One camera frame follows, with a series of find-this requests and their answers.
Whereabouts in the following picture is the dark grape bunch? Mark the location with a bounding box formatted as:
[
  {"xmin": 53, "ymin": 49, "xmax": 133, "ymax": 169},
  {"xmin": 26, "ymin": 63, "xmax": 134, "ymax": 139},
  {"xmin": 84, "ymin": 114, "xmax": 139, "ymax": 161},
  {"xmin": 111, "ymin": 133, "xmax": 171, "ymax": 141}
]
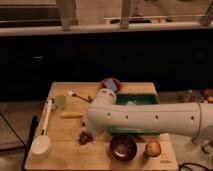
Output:
[{"xmin": 78, "ymin": 131, "xmax": 93, "ymax": 145}]

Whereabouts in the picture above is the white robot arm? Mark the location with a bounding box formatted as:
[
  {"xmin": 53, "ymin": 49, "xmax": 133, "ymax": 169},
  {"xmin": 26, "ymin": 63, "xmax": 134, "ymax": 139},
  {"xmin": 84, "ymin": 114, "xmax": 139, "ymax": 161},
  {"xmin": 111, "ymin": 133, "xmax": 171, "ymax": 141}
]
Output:
[{"xmin": 85, "ymin": 88, "xmax": 213, "ymax": 144}]

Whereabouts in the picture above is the green plastic cup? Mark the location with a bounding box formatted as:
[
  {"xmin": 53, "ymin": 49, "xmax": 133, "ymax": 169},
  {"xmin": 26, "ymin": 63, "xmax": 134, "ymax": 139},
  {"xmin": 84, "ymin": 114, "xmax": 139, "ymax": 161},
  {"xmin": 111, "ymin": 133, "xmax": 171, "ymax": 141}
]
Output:
[{"xmin": 54, "ymin": 95, "xmax": 67, "ymax": 110}]

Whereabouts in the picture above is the dark brown bowl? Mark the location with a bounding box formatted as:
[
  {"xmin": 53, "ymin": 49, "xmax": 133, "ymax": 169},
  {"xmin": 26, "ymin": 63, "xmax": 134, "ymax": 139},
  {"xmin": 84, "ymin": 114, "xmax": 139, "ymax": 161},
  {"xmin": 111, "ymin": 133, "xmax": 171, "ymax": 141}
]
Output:
[{"xmin": 110, "ymin": 134, "xmax": 137, "ymax": 161}]

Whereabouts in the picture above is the white cloth in tray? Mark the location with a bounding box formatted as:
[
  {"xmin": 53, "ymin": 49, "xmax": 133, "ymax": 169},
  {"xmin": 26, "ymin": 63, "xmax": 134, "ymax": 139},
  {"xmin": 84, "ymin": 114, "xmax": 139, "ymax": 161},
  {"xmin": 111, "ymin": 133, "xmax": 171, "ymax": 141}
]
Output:
[{"xmin": 127, "ymin": 101, "xmax": 136, "ymax": 105}]

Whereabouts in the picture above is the red bowl with blue sponge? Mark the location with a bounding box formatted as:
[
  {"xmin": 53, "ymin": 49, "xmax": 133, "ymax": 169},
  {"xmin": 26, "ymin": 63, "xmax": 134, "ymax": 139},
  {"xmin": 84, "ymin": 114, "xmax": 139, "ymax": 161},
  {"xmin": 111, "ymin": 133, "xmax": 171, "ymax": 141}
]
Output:
[{"xmin": 99, "ymin": 78, "xmax": 123, "ymax": 93}]

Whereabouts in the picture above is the green plastic tray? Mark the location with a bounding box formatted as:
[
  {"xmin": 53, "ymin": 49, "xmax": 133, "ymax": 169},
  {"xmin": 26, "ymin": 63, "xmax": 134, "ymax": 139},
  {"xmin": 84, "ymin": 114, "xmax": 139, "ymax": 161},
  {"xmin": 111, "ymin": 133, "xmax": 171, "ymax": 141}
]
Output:
[{"xmin": 107, "ymin": 93, "xmax": 160, "ymax": 135}]

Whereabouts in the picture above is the red yellow apple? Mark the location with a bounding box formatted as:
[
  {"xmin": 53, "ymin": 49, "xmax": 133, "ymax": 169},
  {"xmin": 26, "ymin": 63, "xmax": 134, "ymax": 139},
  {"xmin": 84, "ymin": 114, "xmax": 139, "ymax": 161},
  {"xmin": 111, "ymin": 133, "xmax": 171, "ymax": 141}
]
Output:
[{"xmin": 144, "ymin": 141, "xmax": 161, "ymax": 158}]

